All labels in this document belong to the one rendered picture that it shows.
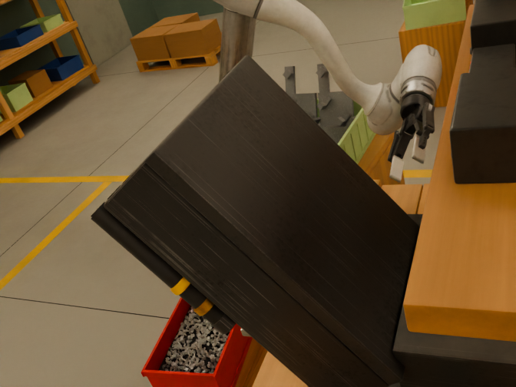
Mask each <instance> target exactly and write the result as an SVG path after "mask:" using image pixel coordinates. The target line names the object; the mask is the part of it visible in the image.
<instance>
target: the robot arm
mask: <svg viewBox="0 0 516 387"><path fill-rule="evenodd" d="M213 1H215V2H216V3H218V4H220V5H222V6H223V26H222V38H221V49H220V71H219V82H220V80H221V79H222V78H223V77H224V76H225V75H226V74H227V73H228V72H229V71H231V70H232V69H233V68H234V66H235V65H236V64H237V63H238V62H239V61H240V60H241V59H242V58H243V57H244V56H245V55H249V56H250V57H252V55H253V42H254V34H255V27H256V20H260V21H264V22H270V23H273V24H276V25H282V26H284V27H287V28H291V29H292V30H294V31H297V32H298V33H300V34H301V35H302V36H303V37H304V38H305V39H306V40H307V41H308V42H309V43H310V45H311V46H312V48H313V50H314V51H315V52H316V53H317V55H318V56H319V58H320V60H321V61H322V63H323V64H324V65H325V67H326V69H327V70H328V72H329V73H330V74H331V76H332V78H333V79H334V81H335V82H336V83H337V85H338V86H339V87H340V89H341V90H342V91H343V92H344V93H345V94H346V95H347V96H348V97H350V98H351V99H353V100H354V101H355V102H356V103H358V104H359V105H361V106H362V108H363V110H364V114H365V115H366V116H367V123H368V126H369V128H370V129H371V131H373V132H374V133H376V134H379V135H388V134H392V133H394V132H395V133H394V139H393V142H392V146H391V150H390V152H389V157H388V161H389V162H391V163H392V166H391V170H390V175H389V177H390V178H392V179H393V180H396V181H397V182H401V179H402V170H403V165H404V160H403V159H402V158H403V157H404V154H405V151H406V149H407V146H408V145H409V141H410V140H411V139H412V138H413V137H414V135H415V132H416V131H417V132H416V134H417V135H418V136H415V141H414V146H413V152H412V159H414V160H416V161H418V162H419V163H421V164H423V163H424V161H425V150H426V144H427V140H428V139H429V135H430V134H433V133H434V132H435V121H434V111H435V106H434V105H435V96H436V93H437V89H438V87H439V85H440V81H441V77H442V60H441V57H440V54H439V53H438V51H437V50H436V49H434V48H433V47H431V46H428V45H418V46H415V47H414V48H413V49H412V50H411V51H410V52H409V53H408V55H407V56H406V58H405V61H404V63H403V64H402V66H401V67H400V69H399V72H398V74H397V75H396V77H395V79H394V81H393V82H392V83H388V84H385V83H381V82H380V83H378V84H374V85H369V84H365V83H363V82H361V81H360V80H359V79H358V78H357V77H356V76H355V75H354V74H353V73H352V71H351V69H350V67H349V66H348V64H347V62H346V60H345V59H344V57H343V55H342V53H341V51H340V50H339V48H338V46H337V44H336V43H335V41H334V39H333V37H332V36H331V34H330V33H329V30H328V29H327V27H326V26H325V25H324V24H323V22H322V21H321V20H320V19H319V18H318V17H317V16H316V15H315V14H314V13H313V12H311V11H310V10H309V9H308V8H307V7H306V6H304V5H302V4H301V3H299V2H298V1H297V0H213ZM399 128H401V130H400V131H398V129H399ZM405 132H406V133H405Z"/></svg>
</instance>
